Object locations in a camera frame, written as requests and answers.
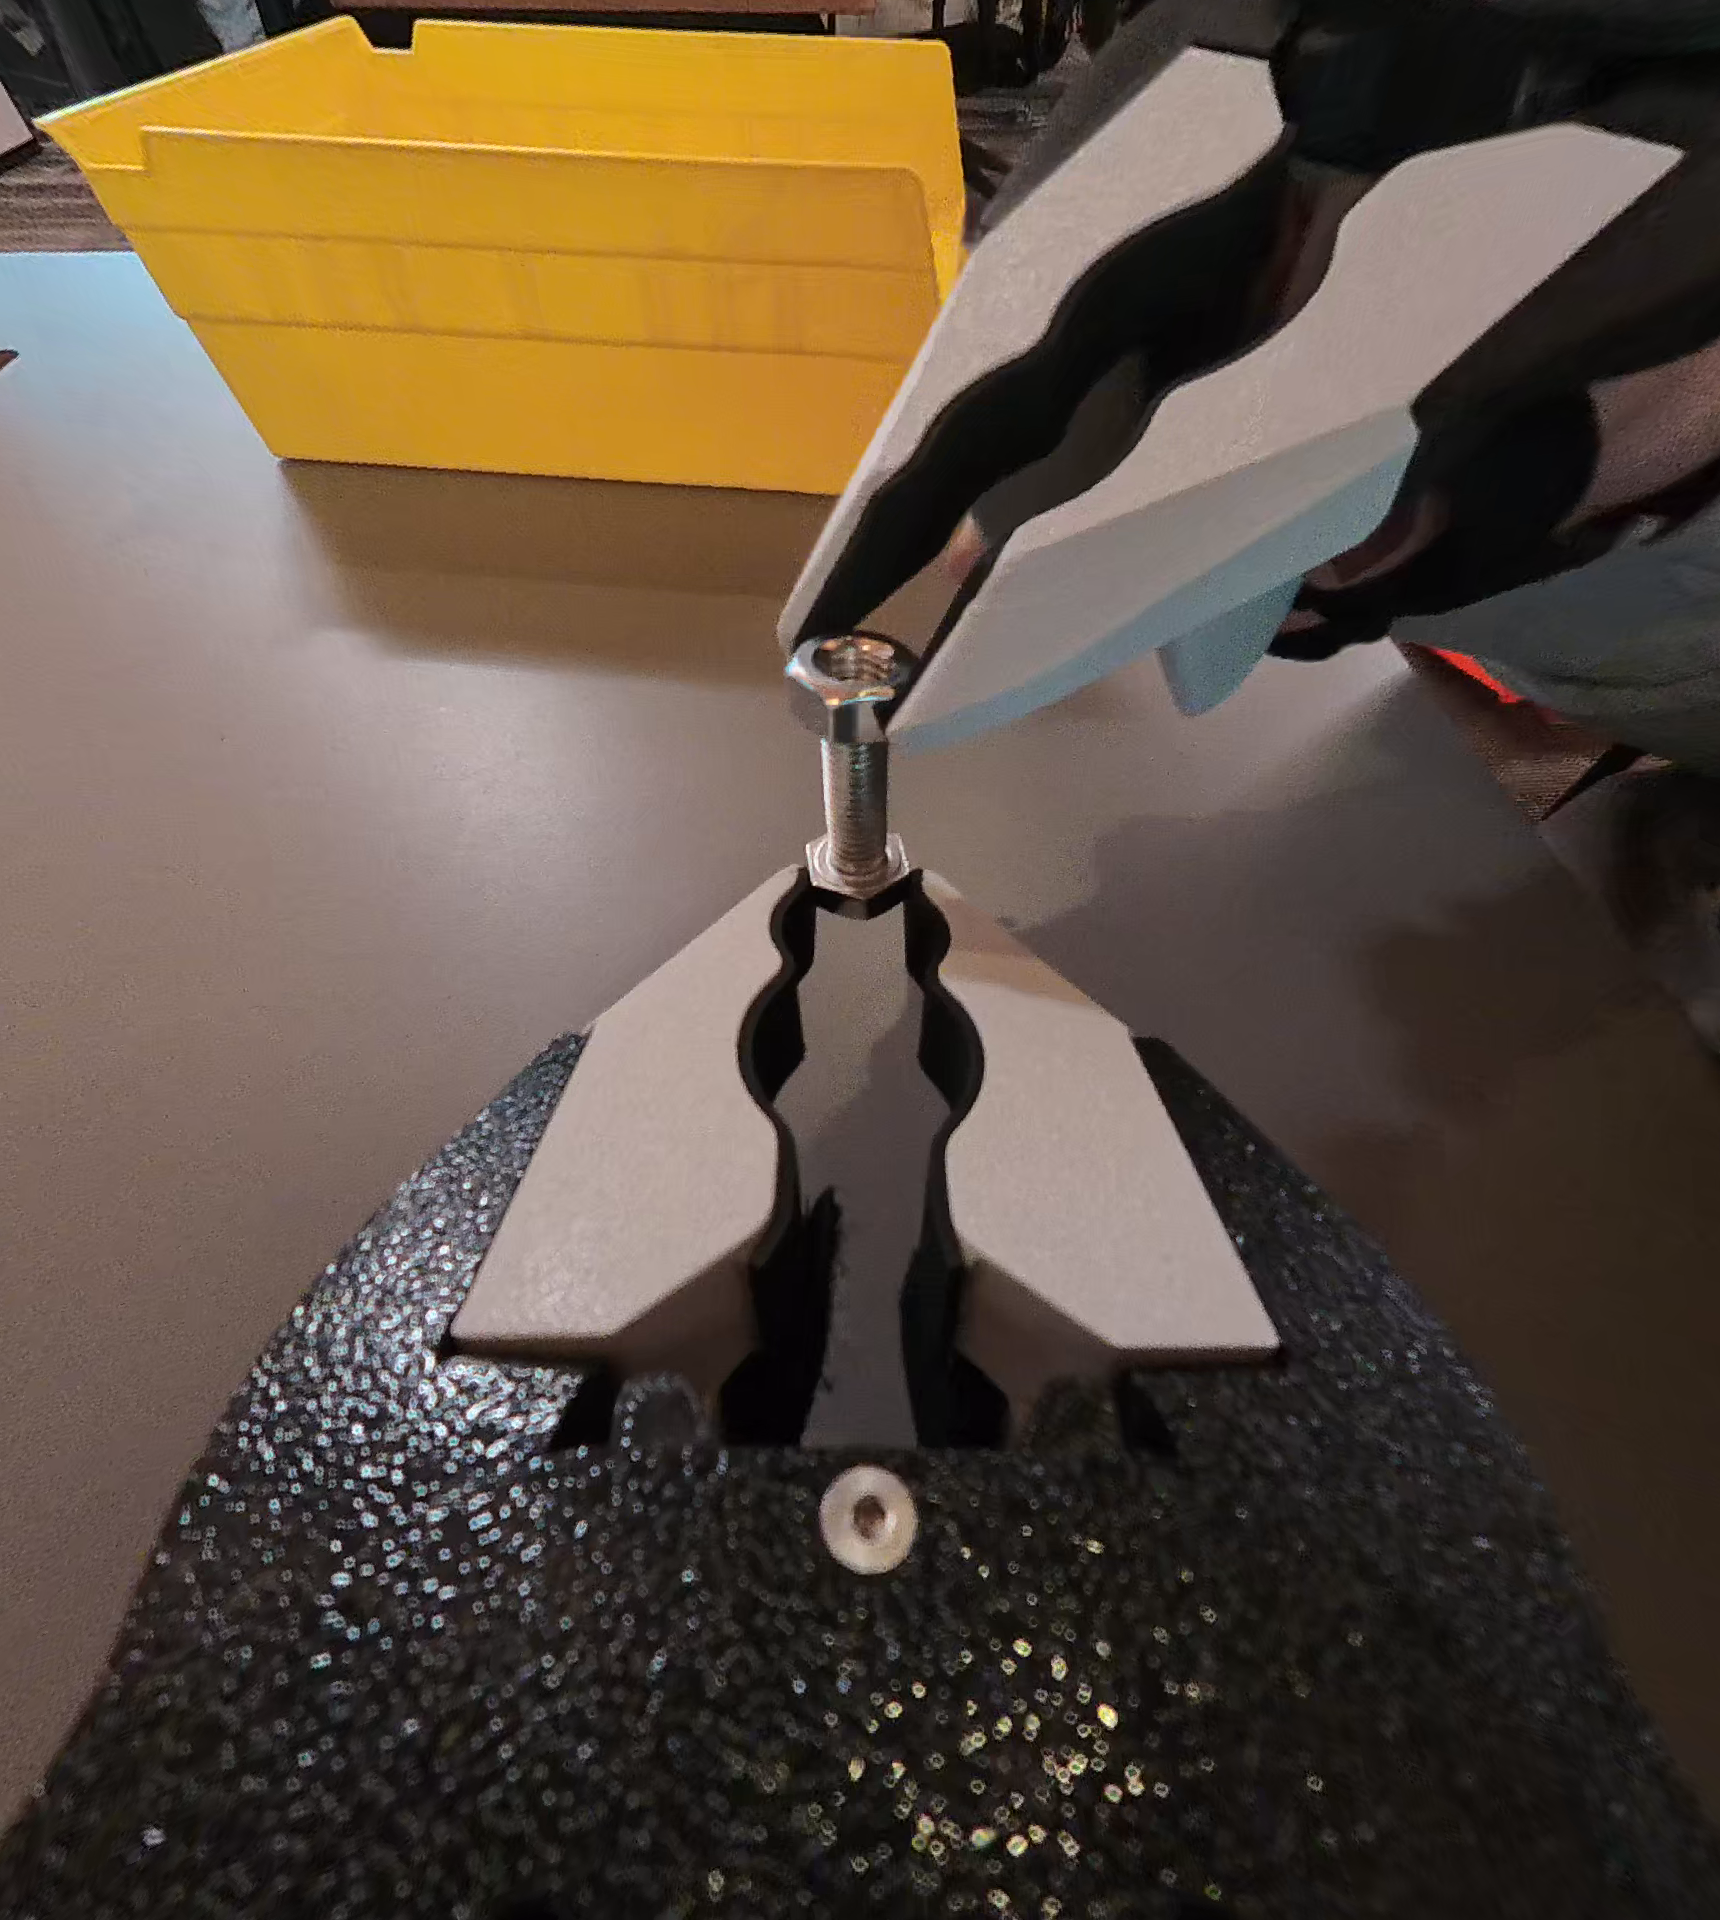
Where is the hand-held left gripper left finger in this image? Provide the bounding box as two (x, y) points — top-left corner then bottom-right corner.
(449, 866), (844, 1450)

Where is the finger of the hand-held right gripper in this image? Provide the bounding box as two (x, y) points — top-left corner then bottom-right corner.
(774, 44), (1305, 650)
(882, 124), (1691, 756)

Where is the red grey striped fabric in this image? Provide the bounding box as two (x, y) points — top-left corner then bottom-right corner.
(1407, 645), (1552, 726)

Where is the steel hex bolt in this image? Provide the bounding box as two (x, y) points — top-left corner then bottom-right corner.
(800, 704), (923, 921)

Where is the steel hex nut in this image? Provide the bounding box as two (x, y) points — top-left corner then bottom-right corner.
(783, 631), (926, 744)

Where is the person's right hand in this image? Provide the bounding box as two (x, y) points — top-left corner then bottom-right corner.
(1586, 284), (1720, 528)

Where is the large yellow plastic bin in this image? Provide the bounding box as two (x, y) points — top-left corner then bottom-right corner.
(34, 15), (971, 499)

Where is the person's right forearm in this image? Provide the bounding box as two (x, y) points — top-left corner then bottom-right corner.
(1393, 510), (1720, 790)

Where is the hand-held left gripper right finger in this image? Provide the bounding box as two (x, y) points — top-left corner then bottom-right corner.
(896, 866), (1282, 1450)

